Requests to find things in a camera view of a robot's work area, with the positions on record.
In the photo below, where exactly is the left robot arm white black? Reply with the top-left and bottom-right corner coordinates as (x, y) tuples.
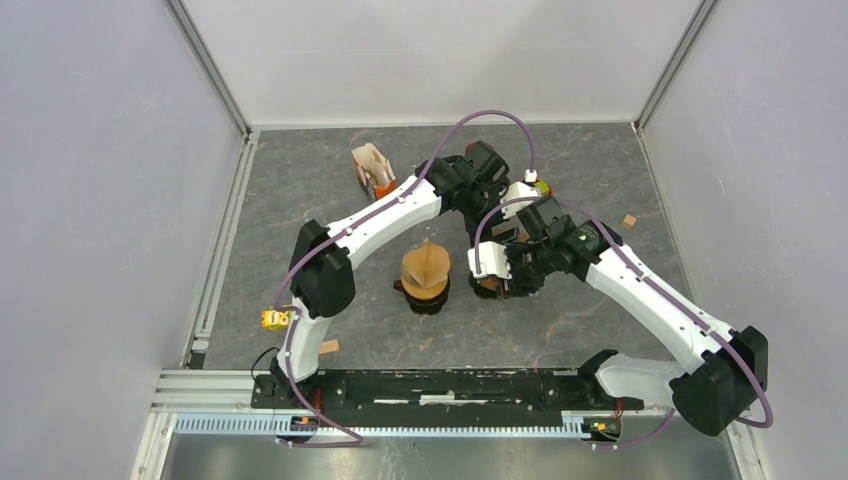
(270, 141), (510, 408)

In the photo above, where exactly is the colourful toy block stack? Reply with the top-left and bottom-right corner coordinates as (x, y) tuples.
(534, 180), (552, 196)

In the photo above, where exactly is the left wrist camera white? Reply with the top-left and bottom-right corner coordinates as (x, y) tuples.
(500, 182), (542, 219)

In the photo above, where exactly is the brown paper coffee filter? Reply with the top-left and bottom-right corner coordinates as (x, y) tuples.
(400, 241), (450, 290)

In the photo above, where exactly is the green glass dripper cup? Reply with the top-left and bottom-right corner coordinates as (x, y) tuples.
(468, 275), (504, 300)

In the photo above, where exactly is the clear glass dripper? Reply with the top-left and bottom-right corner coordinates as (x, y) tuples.
(400, 253), (450, 299)

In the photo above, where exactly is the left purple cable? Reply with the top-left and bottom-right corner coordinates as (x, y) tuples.
(272, 109), (539, 448)

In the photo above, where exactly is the orange coffee filter box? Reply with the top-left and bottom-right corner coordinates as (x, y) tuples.
(351, 143), (397, 203)

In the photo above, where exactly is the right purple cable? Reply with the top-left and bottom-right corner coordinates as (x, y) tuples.
(472, 196), (775, 450)

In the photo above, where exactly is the brown glass dripper cup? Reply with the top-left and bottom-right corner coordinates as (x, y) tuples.
(393, 280), (450, 315)

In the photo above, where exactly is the purple cable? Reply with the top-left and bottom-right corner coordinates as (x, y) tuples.
(472, 196), (775, 450)
(272, 109), (539, 448)

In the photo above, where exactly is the small wooden cube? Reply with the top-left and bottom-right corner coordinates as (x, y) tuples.
(621, 214), (638, 231)

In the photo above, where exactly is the light orange wooden ring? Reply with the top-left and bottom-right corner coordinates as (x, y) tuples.
(401, 278), (451, 301)

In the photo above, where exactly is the yellow green toy figure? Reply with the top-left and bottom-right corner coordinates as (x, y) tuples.
(260, 309), (291, 331)

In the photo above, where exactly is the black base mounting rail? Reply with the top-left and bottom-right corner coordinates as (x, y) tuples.
(251, 368), (645, 431)

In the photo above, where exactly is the flat wooden block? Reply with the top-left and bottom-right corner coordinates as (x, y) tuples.
(319, 339), (341, 355)

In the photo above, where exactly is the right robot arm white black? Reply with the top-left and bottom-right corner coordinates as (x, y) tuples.
(469, 196), (775, 436)

